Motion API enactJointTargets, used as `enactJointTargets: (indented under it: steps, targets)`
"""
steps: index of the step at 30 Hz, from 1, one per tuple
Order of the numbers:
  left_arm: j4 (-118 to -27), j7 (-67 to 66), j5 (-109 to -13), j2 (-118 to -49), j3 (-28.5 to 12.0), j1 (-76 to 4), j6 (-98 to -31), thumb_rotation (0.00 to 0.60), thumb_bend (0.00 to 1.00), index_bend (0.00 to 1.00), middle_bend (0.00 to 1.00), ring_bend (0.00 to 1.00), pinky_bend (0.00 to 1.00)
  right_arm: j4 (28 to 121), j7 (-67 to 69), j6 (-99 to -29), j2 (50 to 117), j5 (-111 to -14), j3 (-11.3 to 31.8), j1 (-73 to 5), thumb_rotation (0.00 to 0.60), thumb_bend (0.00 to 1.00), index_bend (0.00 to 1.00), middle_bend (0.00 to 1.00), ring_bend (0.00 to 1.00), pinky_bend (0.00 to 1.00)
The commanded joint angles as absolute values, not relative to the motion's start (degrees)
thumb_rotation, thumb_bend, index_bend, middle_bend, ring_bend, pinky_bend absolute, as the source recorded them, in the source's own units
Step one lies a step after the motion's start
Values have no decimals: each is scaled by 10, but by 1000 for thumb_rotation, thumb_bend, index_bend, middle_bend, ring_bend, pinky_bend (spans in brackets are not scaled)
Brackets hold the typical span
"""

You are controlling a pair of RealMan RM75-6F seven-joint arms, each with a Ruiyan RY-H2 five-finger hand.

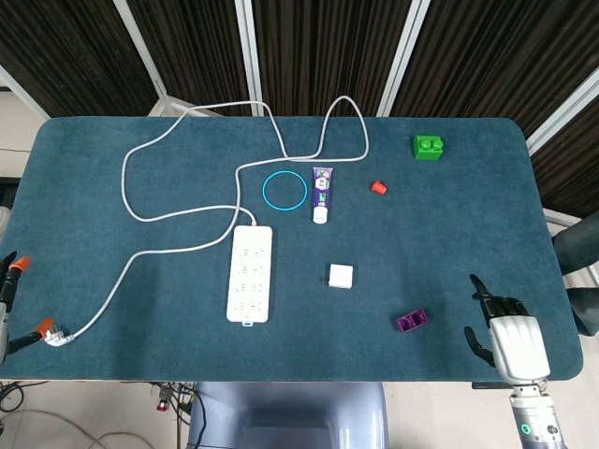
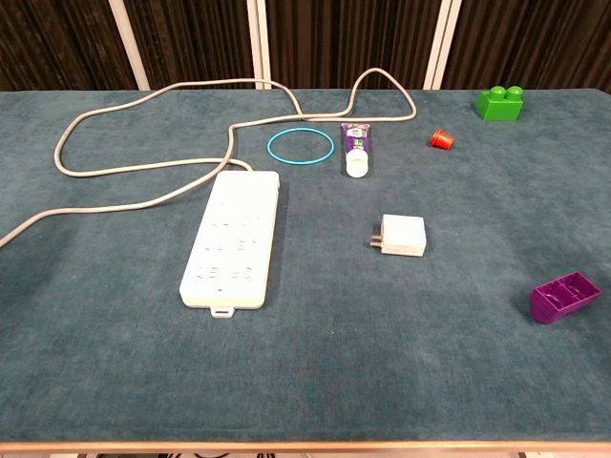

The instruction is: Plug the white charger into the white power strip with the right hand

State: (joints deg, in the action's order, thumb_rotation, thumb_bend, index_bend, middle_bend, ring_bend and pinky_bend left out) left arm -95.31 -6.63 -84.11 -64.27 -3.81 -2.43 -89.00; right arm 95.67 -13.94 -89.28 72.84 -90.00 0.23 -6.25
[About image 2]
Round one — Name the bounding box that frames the white power strip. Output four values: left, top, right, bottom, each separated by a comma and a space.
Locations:
179, 170, 281, 319

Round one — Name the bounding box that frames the white plug adapter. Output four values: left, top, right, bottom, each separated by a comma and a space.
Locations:
368, 214, 427, 260

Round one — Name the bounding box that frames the purple toothpaste tube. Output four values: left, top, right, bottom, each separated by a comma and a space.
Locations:
339, 122, 373, 179

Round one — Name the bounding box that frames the teal fabric table mat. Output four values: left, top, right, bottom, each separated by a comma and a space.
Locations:
0, 88, 611, 443

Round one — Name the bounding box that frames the small red cap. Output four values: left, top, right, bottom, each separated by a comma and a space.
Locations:
428, 128, 455, 151

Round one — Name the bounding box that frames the dark slatted partition panel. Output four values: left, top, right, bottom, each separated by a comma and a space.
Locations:
263, 0, 443, 90
122, 0, 259, 91
0, 0, 139, 92
442, 0, 611, 94

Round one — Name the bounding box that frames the green building block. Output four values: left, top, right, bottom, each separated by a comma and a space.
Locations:
474, 85, 525, 123

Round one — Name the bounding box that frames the purple building block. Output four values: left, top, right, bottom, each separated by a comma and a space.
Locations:
528, 271, 603, 326

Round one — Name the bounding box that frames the teal plastic ring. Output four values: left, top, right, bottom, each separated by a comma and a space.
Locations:
265, 126, 335, 168

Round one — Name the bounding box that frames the white partition post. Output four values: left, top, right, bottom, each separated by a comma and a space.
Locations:
246, 0, 272, 91
422, 0, 463, 91
107, 0, 151, 91

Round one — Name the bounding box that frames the grey power strip cable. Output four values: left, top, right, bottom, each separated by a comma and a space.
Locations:
0, 68, 418, 249

